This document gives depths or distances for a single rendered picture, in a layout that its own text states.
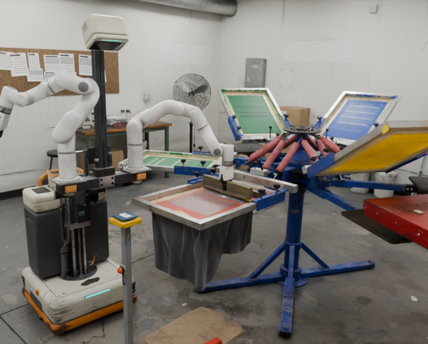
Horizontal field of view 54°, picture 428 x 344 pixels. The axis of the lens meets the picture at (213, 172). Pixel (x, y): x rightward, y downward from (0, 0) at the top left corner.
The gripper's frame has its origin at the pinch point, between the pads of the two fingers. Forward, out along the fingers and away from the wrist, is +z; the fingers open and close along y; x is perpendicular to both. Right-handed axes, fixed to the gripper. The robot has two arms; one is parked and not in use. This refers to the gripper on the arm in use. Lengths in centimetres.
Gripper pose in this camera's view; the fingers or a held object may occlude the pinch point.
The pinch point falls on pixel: (226, 187)
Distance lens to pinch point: 273.5
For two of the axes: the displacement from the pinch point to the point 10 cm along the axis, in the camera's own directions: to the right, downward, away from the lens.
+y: -6.7, 1.6, -7.2
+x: 7.4, 1.9, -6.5
